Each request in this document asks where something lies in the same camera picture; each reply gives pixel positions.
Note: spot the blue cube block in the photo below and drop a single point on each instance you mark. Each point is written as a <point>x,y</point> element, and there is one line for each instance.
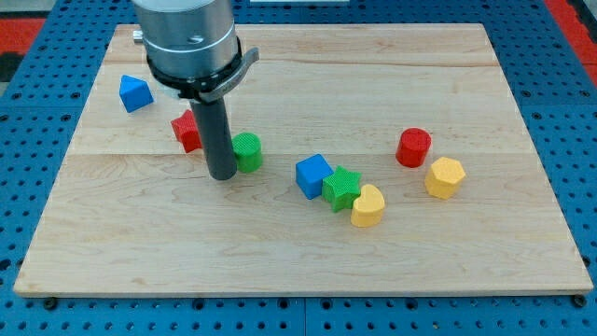
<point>310,174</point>

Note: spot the green star block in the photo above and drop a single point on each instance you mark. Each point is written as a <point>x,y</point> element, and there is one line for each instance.
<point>341,188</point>

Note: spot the red star block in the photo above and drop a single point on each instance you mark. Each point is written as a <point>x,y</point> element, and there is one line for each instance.
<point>186,131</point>

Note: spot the green cylinder block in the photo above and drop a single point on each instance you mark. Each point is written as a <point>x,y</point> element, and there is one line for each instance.
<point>247,151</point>

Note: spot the wooden board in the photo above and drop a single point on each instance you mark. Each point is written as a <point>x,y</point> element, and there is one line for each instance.
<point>131,215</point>

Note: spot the yellow heart block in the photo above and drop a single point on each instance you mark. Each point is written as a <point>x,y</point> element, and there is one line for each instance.
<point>368,208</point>

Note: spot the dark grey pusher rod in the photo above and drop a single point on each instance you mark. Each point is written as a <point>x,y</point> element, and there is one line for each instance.
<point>213,127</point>

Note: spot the red cylinder block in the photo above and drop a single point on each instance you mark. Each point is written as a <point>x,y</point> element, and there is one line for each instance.
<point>413,146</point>

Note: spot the yellow hexagon block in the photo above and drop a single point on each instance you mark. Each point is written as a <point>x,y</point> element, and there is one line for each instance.
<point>444,178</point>

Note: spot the blue triangular prism block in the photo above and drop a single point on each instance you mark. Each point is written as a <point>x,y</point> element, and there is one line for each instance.
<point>134,93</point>

